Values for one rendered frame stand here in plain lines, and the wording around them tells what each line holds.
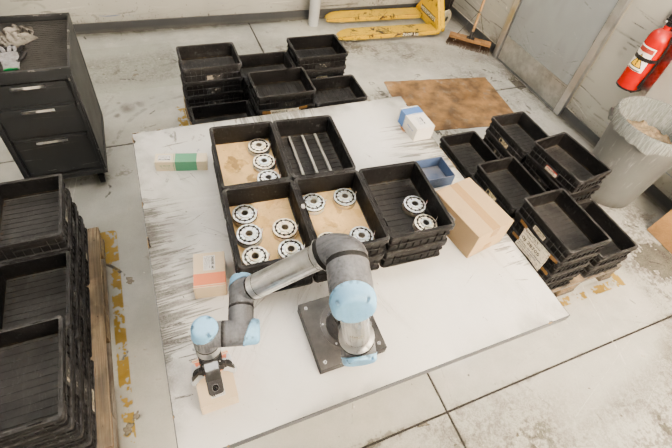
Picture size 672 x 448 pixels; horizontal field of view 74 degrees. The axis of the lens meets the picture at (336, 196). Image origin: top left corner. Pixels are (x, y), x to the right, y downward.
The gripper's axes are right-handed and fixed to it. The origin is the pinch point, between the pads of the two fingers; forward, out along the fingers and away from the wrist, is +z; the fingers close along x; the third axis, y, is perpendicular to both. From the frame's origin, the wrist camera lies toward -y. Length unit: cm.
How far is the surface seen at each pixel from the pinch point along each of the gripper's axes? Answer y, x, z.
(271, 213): 58, -36, -8
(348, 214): 49, -68, -8
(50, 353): 40, 57, 26
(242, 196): 66, -26, -13
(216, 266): 42.3, -9.2, -2.5
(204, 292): 34.4, -2.8, 1.0
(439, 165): 75, -135, 3
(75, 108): 175, 42, 10
